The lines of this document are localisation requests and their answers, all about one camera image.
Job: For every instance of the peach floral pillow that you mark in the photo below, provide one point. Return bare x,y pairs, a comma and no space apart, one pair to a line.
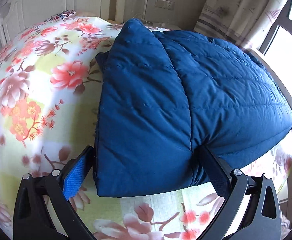
85,14

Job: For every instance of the floral bed quilt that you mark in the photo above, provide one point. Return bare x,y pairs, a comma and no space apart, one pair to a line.
50,90

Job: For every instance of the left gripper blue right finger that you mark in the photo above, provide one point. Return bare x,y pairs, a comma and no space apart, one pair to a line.
218,175

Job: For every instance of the wall power socket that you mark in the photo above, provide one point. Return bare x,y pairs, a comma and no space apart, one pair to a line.
165,4

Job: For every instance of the window with dark frame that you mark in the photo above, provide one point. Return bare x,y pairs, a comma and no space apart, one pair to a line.
277,46

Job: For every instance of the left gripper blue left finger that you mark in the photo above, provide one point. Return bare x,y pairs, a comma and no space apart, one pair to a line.
75,172

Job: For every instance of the blue quilted puffer jacket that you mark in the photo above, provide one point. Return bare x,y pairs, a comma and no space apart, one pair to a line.
166,94

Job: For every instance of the patterned curtain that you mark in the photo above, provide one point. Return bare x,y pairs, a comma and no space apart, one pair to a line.
244,23

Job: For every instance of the white wooden headboard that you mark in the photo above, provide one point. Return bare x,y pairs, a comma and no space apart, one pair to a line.
25,13

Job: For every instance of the purple patterned pillow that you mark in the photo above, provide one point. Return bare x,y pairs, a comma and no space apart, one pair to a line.
62,15

